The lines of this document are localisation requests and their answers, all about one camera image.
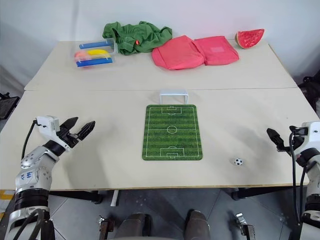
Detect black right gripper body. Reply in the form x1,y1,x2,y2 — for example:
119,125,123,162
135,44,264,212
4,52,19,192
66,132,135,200
283,136,305,156

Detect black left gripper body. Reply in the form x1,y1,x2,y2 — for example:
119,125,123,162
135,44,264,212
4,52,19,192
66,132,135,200
56,129,81,153

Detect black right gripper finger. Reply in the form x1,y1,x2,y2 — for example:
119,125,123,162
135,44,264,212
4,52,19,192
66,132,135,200
266,128,286,152

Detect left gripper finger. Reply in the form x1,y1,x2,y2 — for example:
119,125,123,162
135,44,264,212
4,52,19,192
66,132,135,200
59,116,79,133
76,121,96,141

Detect black equipment beside table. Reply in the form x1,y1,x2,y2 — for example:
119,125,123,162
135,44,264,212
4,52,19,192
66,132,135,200
298,74,320,115

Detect black mesh crate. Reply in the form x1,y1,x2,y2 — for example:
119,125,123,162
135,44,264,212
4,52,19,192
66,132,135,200
0,91,20,121

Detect clear box blue clips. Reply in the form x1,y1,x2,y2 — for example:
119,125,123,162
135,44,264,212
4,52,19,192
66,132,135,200
73,38,119,70

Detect pink peach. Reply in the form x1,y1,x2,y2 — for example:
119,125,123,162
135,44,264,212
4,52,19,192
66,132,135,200
74,50,89,68

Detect white table leg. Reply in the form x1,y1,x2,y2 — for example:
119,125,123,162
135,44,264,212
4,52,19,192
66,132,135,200
110,190,120,207

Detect yellow banana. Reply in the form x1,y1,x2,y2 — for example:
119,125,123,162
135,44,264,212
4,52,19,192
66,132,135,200
86,49,111,58

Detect green soccer field mat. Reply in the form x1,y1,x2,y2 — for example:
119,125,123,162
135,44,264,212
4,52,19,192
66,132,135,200
141,104,204,162

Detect small white toy goal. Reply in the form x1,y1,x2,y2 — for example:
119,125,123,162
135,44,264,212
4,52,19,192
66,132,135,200
159,88,189,105

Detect red watermelon slice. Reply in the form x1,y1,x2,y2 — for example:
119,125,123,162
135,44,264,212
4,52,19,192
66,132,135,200
234,28,266,50

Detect crumpled green cloth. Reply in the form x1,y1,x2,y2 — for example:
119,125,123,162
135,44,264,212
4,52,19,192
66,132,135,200
102,20,173,56

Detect pink fabric bag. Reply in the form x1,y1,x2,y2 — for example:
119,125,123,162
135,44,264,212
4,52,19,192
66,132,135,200
193,37,241,67
151,35,205,71

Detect dark rounded shape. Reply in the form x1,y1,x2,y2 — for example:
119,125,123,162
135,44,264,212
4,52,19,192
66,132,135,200
184,209,211,240
116,212,154,240

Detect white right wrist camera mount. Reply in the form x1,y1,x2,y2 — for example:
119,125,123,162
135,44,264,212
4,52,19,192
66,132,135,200
300,121,320,151

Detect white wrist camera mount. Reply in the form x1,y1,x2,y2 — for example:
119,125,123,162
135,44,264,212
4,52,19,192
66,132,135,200
300,121,320,151
34,115,62,141

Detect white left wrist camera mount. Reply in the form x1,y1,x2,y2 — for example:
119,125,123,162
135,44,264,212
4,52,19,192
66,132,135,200
34,115,62,141

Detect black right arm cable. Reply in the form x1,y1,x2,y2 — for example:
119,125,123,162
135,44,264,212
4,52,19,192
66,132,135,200
288,126,309,225

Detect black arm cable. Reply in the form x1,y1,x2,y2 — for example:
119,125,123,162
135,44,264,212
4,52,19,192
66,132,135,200
21,119,39,161
288,126,309,225

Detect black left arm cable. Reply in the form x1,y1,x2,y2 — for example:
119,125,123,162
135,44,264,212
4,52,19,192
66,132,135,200
21,119,39,161

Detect black table frame bar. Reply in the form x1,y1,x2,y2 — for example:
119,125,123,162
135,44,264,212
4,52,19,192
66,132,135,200
231,185,310,201
49,190,104,205

